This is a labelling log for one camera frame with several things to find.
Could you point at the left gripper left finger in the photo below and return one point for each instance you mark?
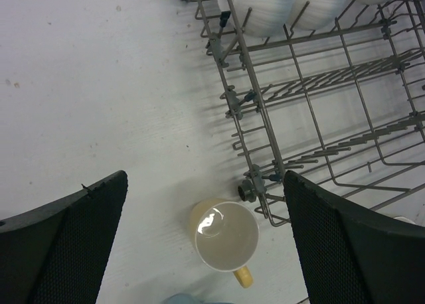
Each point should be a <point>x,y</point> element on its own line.
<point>58,252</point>

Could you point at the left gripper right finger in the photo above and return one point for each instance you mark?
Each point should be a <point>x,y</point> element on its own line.
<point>350,254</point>

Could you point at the yellow mug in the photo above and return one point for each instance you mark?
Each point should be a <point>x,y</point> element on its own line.
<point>225,235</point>

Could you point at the blue mug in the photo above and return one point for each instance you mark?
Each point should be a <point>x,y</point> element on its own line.
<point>183,298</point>

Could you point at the light green mug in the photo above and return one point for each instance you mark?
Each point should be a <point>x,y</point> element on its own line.
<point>404,219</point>

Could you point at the grey wire dish rack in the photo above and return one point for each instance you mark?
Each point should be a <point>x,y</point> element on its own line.
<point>342,105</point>

